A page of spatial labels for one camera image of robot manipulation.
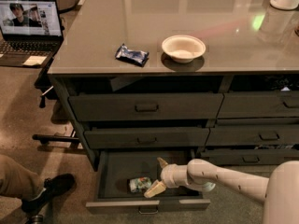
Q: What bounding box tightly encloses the top right grey drawer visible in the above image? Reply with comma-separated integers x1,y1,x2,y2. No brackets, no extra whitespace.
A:
218,91,299,119

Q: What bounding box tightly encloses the open bottom left drawer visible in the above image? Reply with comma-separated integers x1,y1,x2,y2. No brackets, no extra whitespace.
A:
86,148,210,215

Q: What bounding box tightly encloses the blue snack packet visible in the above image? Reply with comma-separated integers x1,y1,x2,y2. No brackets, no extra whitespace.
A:
115,44,150,67

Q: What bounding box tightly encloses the black chair base leg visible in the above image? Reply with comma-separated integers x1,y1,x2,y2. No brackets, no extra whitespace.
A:
32,134,79,145

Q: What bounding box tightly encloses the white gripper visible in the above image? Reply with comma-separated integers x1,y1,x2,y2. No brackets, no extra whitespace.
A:
144,157,190,198

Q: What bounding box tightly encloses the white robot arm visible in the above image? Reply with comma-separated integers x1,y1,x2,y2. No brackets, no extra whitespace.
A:
144,158,299,224

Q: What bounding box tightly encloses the white sticky note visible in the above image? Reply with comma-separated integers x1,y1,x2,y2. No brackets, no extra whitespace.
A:
22,56,46,66

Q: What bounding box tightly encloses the white paper bowl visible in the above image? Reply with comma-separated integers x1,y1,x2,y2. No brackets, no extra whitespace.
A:
162,35,206,63

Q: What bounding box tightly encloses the bottom right grey drawer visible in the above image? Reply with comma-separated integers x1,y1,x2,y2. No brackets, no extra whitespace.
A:
200,149,299,166

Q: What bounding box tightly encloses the top left grey drawer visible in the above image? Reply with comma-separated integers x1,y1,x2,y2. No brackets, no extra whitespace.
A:
68,93,223,121

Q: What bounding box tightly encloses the tan trouser leg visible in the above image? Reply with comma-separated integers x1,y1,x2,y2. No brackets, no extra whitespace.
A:
0,155,44,201

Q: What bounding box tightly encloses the middle left grey drawer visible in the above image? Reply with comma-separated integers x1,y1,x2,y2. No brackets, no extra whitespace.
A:
84,127,209,149

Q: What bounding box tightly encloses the black open laptop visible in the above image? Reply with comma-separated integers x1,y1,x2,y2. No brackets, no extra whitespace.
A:
0,0,64,67

